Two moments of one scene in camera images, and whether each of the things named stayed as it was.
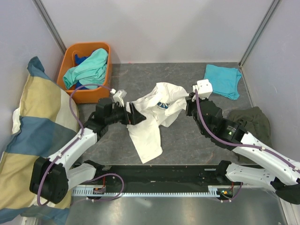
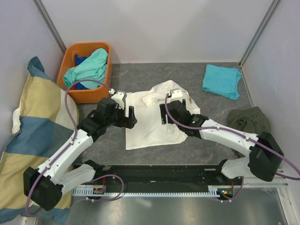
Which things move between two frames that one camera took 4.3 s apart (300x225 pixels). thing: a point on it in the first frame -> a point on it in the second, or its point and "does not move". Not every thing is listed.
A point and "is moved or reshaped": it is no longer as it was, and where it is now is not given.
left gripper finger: x=138 y=117 -> x=131 y=122
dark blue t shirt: x=78 y=60 does not move
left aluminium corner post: x=50 y=25 does not move
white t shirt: x=161 y=106 is moved or reshaped
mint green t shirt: x=91 y=71 does not move
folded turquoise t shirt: x=224 y=80 does not move
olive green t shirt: x=257 y=126 does not move
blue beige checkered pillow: x=47 y=120 does not move
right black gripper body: x=191 y=108 -> x=183 y=102
